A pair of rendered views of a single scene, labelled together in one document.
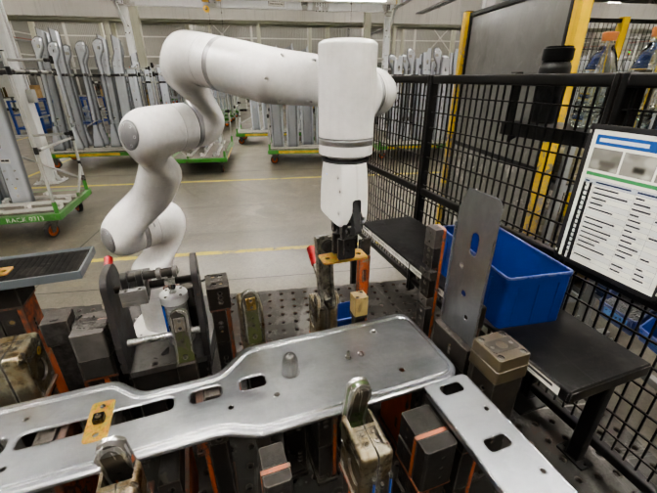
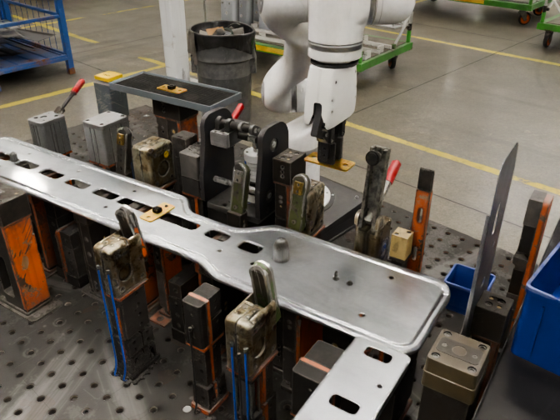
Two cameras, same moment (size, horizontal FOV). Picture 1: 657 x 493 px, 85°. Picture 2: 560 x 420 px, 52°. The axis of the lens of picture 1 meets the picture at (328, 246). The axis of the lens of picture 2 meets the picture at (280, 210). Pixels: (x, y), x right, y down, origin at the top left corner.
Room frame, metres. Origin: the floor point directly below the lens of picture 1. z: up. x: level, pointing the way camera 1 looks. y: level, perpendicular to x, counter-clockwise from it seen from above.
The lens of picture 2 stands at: (-0.04, -0.69, 1.67)
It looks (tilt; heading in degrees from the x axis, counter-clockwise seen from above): 30 degrees down; 52
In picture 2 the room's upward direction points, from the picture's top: straight up
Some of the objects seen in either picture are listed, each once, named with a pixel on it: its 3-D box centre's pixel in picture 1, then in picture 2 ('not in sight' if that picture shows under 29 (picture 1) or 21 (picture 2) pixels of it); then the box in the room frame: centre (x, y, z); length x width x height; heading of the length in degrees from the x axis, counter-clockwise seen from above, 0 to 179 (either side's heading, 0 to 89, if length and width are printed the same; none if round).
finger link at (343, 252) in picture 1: (348, 244); (323, 147); (0.55, -0.03, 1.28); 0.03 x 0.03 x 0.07; 20
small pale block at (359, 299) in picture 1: (356, 353); (393, 305); (0.74, -0.07, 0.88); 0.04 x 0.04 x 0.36; 20
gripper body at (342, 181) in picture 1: (344, 185); (332, 87); (0.58, -0.03, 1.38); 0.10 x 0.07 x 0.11; 20
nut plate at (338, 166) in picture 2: (342, 253); (329, 158); (0.58, -0.03, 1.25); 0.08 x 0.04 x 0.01; 110
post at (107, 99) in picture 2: not in sight; (119, 147); (0.59, 0.97, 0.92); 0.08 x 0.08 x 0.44; 20
